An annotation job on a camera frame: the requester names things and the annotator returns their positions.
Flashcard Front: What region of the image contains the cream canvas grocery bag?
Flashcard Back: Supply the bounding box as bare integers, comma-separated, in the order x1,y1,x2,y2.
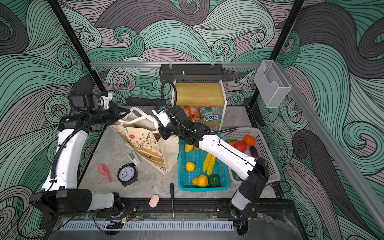
111,107,179,175

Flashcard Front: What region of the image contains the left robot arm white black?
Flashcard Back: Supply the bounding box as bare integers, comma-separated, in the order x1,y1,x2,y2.
30,90,125,215

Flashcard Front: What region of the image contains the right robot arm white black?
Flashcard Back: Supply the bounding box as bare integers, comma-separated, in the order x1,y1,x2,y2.
153,81,269,213

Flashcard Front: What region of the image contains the orange snack bag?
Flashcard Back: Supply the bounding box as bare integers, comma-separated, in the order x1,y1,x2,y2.
183,107,201,123

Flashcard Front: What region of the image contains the teal Fox's candy bag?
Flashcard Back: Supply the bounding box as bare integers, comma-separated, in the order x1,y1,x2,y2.
199,107,221,124

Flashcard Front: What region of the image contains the yellow lemon upper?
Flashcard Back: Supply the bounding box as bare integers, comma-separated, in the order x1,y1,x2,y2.
185,144,194,153

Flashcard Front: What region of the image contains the yellow lemon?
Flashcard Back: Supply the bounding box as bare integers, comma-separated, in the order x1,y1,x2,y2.
185,162,196,172
185,144,194,153

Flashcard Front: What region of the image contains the yellow lemon lower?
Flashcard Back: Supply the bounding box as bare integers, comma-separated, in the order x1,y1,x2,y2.
185,162,196,172

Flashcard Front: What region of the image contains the white stapler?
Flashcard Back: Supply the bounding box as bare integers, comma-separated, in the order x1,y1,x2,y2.
127,151,141,166

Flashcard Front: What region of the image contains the teal plastic basket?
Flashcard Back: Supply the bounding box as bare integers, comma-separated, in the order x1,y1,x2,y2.
178,140,230,192

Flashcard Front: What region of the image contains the small yellow banana bunch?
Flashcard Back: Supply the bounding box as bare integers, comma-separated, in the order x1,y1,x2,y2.
203,153,216,175

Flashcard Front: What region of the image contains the white wooden two-tier shelf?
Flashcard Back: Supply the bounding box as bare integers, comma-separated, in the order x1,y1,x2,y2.
172,80,228,130

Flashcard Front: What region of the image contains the pink plastic scoop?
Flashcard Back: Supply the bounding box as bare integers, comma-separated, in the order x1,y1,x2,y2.
98,164,112,184

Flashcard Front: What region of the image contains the black screwdriver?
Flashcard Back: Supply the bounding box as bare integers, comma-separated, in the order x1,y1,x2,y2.
170,183,175,221

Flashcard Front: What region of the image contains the yellow pear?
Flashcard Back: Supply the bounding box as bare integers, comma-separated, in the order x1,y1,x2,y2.
192,175,209,188

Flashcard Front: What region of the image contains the black alarm clock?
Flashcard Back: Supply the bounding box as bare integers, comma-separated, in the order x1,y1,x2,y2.
118,163,138,187

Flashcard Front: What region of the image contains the orange carrot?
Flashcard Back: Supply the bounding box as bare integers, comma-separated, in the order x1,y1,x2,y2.
229,141,239,147

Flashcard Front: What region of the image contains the green avocado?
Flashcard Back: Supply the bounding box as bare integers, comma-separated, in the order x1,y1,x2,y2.
208,175,221,188

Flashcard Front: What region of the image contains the red apple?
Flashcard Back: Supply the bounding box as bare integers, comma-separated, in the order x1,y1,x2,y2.
234,141,247,153

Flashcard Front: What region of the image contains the pink oval eraser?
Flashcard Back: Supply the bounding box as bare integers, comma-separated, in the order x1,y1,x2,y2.
149,195,160,208

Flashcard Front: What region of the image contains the orange tomato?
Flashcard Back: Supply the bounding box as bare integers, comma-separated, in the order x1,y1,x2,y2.
243,135,256,147

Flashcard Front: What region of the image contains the dark eggplant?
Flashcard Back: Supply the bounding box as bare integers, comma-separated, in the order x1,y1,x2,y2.
250,146,260,160

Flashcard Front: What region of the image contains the white plastic basket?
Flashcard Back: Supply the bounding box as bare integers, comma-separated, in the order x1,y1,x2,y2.
223,128,281,183

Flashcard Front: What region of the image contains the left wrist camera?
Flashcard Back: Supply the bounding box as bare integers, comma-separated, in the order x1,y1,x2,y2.
98,91,113,110

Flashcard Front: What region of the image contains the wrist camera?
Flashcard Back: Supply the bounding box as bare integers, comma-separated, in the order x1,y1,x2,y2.
152,105,171,127
98,91,113,110

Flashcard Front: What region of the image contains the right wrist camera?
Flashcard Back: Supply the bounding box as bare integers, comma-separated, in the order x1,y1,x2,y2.
152,105,171,127

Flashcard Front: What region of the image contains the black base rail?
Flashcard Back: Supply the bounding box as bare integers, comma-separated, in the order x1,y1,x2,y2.
74,197,289,218

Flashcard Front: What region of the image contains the clear acrylic wall holder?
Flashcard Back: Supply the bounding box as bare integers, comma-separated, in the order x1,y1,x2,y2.
254,60,292,108

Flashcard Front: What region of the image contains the white cable duct strip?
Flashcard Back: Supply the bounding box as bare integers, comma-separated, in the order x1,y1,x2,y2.
61,221,234,232

